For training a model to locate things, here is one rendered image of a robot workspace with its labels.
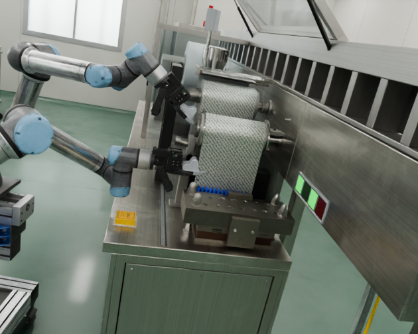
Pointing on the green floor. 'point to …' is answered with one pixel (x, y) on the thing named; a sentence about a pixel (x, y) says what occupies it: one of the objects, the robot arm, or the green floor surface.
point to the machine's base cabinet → (189, 297)
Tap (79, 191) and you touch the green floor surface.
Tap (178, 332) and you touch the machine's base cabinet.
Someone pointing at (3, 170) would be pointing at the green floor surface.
